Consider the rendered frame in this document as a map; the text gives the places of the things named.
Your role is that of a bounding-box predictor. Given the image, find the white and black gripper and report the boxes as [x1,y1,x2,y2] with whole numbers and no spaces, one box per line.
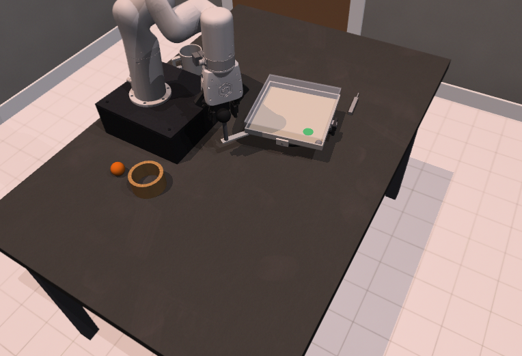
[194,60,249,124]

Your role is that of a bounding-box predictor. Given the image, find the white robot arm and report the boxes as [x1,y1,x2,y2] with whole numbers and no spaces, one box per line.
[113,0,235,107]

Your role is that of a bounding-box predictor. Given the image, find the orange ball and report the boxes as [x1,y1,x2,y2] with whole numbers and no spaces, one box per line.
[111,162,125,176]

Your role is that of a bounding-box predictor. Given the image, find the grey mug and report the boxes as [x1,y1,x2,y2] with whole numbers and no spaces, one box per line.
[171,44,202,76]

